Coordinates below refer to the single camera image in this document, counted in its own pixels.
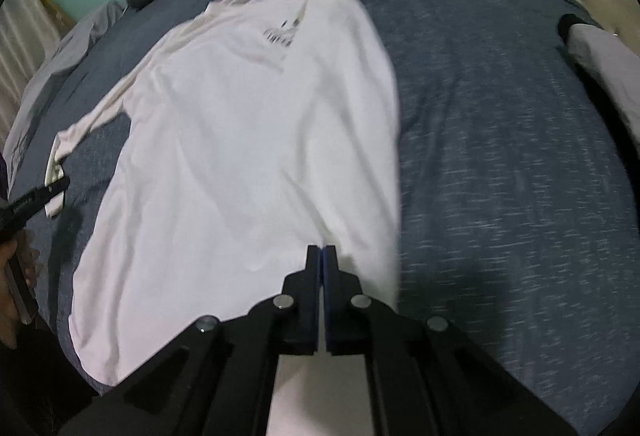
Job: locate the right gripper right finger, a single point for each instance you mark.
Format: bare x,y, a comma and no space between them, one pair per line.
425,377

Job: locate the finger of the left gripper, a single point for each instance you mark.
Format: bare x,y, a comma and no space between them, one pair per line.
38,198

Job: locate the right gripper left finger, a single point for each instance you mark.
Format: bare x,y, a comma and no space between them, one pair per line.
215,377

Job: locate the white long-sleeve shirt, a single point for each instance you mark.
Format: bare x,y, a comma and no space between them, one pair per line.
258,128

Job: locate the person's left hand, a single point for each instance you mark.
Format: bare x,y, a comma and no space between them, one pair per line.
19,262

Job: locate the beige striped curtain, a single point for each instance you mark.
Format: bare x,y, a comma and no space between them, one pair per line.
28,35

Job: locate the light grey crumpled sheet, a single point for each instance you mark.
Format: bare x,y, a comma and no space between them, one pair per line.
48,79

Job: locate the blue patterned bed cover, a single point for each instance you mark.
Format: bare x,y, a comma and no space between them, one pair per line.
520,200

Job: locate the light grey pillow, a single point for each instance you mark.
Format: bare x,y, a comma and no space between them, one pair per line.
614,66

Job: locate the wooden frame by wall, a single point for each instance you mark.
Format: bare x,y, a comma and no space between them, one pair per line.
60,17

